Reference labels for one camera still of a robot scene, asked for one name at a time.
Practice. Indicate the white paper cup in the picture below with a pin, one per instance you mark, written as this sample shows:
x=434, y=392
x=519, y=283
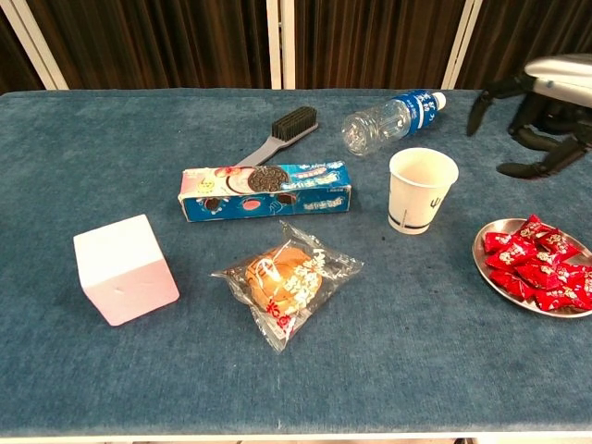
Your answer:
x=416, y=203

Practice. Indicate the white table frame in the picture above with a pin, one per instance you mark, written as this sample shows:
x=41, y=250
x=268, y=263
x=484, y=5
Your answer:
x=277, y=437

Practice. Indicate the clear plastic water bottle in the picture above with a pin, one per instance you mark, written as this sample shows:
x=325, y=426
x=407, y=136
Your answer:
x=379, y=122

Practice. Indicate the blue cookie box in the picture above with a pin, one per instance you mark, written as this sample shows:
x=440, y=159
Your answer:
x=277, y=203

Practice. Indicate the dark brown curtain panel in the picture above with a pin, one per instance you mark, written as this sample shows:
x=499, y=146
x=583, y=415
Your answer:
x=370, y=41
x=14, y=65
x=532, y=28
x=162, y=41

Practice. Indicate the white frame post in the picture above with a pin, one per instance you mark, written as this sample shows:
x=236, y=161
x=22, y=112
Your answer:
x=44, y=60
x=274, y=46
x=289, y=46
x=462, y=46

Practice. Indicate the blue table cloth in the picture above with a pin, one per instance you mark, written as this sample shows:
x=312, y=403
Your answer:
x=416, y=370

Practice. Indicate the pink foam cube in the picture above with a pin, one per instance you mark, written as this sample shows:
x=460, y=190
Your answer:
x=125, y=277

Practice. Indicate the bread in clear wrapper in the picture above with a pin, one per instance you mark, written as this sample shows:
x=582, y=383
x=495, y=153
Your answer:
x=282, y=282

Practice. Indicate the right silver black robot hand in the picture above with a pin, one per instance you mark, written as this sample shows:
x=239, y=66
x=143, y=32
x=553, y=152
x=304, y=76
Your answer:
x=564, y=78

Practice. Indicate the grey brush with black bristles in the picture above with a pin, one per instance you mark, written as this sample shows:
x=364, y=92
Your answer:
x=293, y=122

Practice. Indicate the silver metal plate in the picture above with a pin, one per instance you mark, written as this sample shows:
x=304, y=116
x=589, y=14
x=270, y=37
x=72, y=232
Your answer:
x=478, y=252

